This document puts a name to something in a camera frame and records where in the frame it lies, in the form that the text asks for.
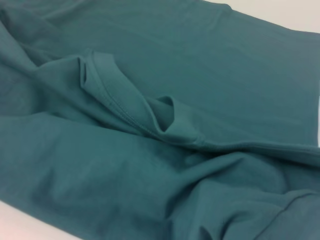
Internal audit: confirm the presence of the teal t-shirt with FREE print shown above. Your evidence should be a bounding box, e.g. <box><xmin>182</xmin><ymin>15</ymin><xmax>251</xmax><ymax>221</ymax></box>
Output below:
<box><xmin>0</xmin><ymin>0</ymin><xmax>320</xmax><ymax>240</ymax></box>

